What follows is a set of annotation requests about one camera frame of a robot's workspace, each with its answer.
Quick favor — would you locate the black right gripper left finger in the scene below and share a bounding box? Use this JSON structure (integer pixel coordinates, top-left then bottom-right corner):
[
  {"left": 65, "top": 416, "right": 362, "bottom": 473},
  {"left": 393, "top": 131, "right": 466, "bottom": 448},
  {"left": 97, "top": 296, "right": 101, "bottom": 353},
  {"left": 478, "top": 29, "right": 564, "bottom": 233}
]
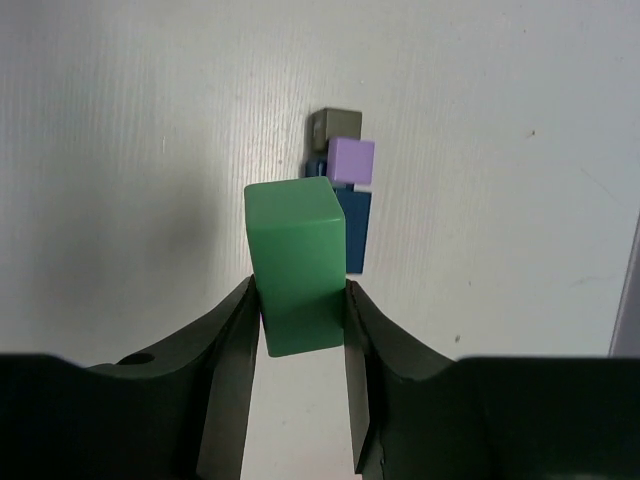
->
[{"left": 1, "top": 278, "right": 260, "bottom": 479}]

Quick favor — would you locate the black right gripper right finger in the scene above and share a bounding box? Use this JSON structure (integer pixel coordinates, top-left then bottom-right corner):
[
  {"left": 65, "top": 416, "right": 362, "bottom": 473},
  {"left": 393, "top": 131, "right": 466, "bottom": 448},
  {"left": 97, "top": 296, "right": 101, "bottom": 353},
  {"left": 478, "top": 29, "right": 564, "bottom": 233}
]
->
[{"left": 344, "top": 282, "right": 639, "bottom": 479}]

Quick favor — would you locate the green wooden block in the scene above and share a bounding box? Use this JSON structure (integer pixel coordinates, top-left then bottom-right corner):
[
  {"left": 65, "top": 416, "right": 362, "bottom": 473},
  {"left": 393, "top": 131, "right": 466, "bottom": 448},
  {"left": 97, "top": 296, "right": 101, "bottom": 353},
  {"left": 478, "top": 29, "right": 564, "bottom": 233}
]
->
[{"left": 244, "top": 177, "right": 346, "bottom": 357}]

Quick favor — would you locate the long dark blue block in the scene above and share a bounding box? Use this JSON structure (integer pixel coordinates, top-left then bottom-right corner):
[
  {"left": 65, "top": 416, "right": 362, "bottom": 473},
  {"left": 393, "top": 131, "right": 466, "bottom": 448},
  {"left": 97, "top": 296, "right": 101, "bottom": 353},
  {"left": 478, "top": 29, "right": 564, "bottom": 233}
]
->
[{"left": 334, "top": 188, "right": 372, "bottom": 274}]

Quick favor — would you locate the purple wooden cube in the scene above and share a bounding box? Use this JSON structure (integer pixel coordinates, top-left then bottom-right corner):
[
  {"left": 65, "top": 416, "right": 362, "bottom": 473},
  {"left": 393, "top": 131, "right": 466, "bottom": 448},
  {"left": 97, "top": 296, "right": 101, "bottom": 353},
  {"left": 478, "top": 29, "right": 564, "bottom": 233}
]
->
[{"left": 326, "top": 137, "right": 375, "bottom": 185}]

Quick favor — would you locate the small dark blue cube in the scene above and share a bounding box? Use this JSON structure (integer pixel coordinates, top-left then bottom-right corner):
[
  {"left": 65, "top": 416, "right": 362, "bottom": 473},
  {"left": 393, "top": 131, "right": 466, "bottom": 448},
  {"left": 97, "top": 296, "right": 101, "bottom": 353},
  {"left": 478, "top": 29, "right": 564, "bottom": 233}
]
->
[{"left": 304, "top": 157, "right": 327, "bottom": 178}]

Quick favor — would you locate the olive wooden cube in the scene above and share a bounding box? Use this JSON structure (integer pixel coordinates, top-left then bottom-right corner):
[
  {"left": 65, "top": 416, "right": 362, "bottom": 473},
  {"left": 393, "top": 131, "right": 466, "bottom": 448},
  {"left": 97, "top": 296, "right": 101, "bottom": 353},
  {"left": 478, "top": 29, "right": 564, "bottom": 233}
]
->
[{"left": 310, "top": 107, "right": 363, "bottom": 152}]

